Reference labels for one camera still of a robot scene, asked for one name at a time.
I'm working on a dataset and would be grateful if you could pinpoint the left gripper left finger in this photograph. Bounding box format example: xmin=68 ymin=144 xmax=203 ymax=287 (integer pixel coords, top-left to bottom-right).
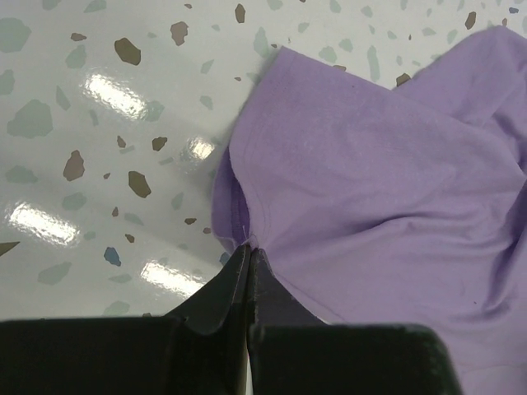
xmin=165 ymin=245 xmax=250 ymax=336

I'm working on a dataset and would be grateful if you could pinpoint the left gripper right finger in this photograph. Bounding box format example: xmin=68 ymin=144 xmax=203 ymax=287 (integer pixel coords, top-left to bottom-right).
xmin=249 ymin=249 xmax=324 ymax=327

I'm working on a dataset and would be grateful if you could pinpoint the purple t shirt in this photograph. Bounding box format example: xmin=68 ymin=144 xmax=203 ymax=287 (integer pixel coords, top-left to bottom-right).
xmin=212 ymin=26 xmax=526 ymax=394

